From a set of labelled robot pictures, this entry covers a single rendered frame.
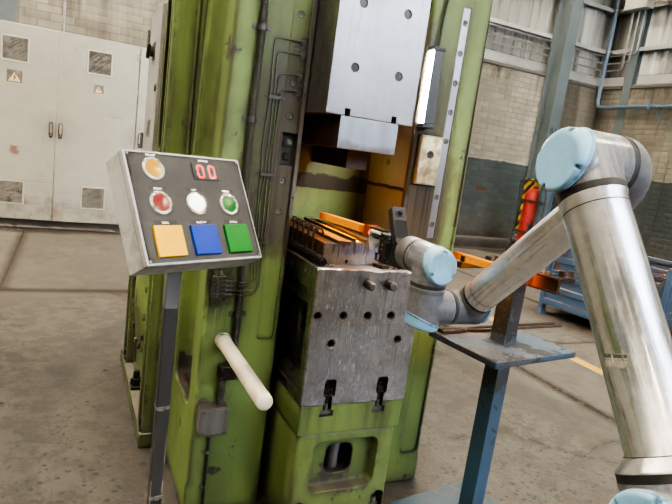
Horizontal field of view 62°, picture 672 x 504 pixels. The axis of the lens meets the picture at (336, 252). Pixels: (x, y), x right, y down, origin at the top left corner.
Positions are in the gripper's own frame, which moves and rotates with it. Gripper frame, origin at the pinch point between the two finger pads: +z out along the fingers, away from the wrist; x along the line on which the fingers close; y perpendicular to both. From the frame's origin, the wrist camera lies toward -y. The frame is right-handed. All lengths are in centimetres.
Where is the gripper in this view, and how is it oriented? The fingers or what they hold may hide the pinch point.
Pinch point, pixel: (374, 230)
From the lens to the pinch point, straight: 169.9
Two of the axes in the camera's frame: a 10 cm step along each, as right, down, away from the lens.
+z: -4.1, -2.3, 8.8
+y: -1.4, 9.7, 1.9
